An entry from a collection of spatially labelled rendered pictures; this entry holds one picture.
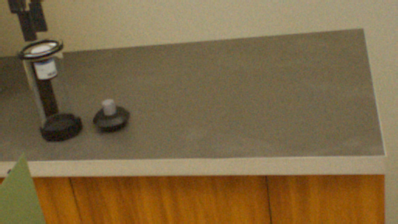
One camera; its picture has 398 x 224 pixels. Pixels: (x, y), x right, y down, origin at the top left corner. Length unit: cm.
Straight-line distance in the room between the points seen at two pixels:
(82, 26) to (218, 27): 45
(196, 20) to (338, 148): 81
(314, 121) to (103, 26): 89
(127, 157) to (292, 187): 35
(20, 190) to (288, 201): 64
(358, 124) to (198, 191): 36
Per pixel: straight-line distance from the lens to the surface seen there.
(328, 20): 187
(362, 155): 122
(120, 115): 141
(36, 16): 140
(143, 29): 196
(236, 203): 133
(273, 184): 130
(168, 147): 131
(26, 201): 90
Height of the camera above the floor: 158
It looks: 25 degrees down
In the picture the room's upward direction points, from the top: 11 degrees counter-clockwise
